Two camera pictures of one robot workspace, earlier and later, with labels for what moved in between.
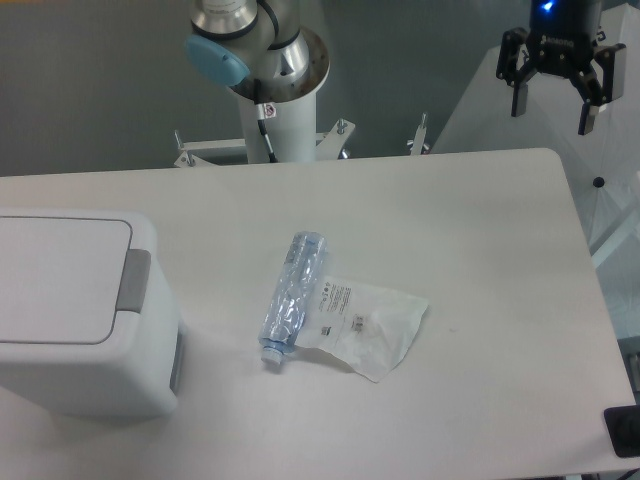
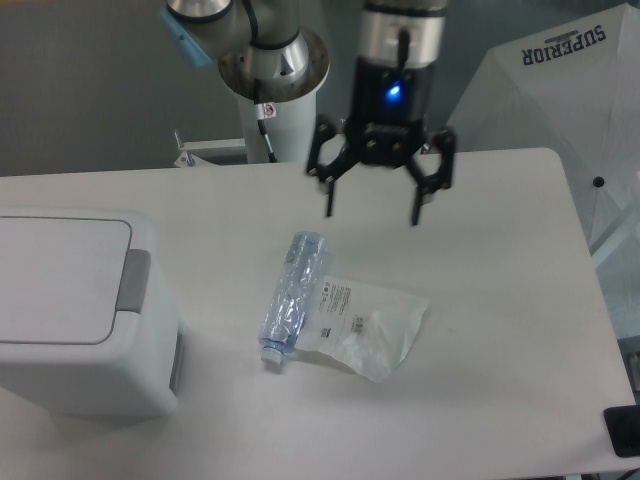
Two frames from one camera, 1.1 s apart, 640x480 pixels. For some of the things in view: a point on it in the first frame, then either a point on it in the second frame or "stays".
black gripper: x=561 y=42 to x=392 y=112
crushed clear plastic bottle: x=304 y=264 stays
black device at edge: x=623 y=427 stays
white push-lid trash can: x=88 y=329 stays
